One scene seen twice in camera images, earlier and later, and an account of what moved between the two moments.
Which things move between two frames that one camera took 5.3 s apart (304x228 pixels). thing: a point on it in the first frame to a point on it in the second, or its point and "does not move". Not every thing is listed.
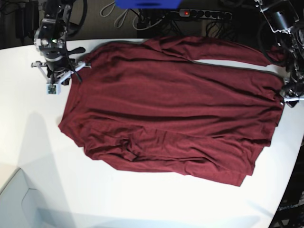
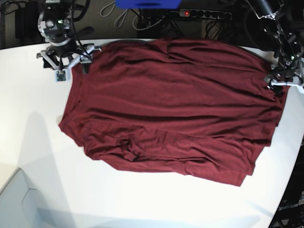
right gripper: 291,88 to 283,74
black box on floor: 27,19 does not move
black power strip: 205,14 does not move
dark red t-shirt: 150,105 does not move
